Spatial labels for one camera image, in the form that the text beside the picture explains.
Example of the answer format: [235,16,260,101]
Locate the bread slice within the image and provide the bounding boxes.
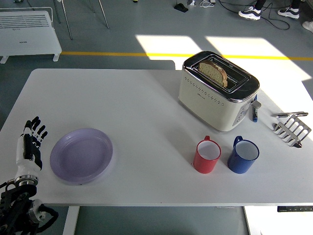
[198,60,228,87]

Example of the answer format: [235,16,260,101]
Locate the black floor cable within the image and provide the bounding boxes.
[217,0,291,30]

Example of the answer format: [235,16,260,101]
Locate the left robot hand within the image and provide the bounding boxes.
[15,116,49,177]

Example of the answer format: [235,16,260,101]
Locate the white panel heater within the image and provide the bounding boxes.
[0,7,63,64]

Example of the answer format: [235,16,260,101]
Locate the white table leg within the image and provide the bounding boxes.
[243,207,252,235]
[62,206,80,235]

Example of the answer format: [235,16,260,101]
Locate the black table control panel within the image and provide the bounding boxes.
[277,206,313,212]

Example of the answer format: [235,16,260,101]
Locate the silver toast rack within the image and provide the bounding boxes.
[272,115,313,149]

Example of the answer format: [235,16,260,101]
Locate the blue enamel mug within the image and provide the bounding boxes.
[227,136,260,175]

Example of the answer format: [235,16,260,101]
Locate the red enamel mug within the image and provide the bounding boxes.
[193,135,223,174]

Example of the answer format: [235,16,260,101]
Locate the purple plate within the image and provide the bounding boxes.
[49,128,114,187]

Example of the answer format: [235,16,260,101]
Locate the metal chair legs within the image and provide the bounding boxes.
[52,0,110,40]

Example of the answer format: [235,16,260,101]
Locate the cream toaster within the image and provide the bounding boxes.
[178,50,262,133]

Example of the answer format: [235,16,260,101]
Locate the black floor device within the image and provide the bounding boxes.
[173,2,189,13]

